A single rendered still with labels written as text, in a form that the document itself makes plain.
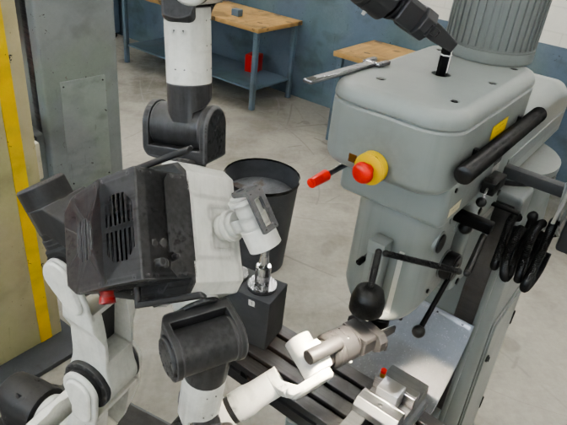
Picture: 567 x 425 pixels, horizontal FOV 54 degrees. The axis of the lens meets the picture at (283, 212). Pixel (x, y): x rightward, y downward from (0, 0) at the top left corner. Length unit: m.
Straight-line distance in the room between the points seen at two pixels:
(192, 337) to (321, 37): 5.54
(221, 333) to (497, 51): 0.81
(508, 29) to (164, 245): 0.82
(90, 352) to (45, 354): 1.62
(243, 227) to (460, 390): 1.17
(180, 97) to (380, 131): 0.39
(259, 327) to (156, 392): 1.25
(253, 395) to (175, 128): 0.62
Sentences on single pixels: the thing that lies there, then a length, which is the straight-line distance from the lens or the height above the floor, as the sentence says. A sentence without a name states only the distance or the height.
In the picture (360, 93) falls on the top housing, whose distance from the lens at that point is 1.00.
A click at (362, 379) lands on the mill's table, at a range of 1.76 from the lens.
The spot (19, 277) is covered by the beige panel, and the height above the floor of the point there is 0.48.
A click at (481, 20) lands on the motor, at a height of 1.98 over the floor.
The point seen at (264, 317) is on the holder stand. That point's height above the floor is 1.06.
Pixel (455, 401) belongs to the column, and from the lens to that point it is 2.05.
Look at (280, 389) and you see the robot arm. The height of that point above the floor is 1.20.
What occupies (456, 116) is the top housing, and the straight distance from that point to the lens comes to 0.96.
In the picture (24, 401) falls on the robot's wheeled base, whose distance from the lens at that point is 1.97.
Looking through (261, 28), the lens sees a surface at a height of 0.88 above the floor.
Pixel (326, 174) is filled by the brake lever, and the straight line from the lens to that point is 1.08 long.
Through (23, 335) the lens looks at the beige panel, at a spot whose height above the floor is 0.14.
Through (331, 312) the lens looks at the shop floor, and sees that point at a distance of 3.40.
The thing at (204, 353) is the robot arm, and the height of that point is 1.43.
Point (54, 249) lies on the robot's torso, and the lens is 1.37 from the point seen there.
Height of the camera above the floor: 2.19
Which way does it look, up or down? 31 degrees down
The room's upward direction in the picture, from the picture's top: 7 degrees clockwise
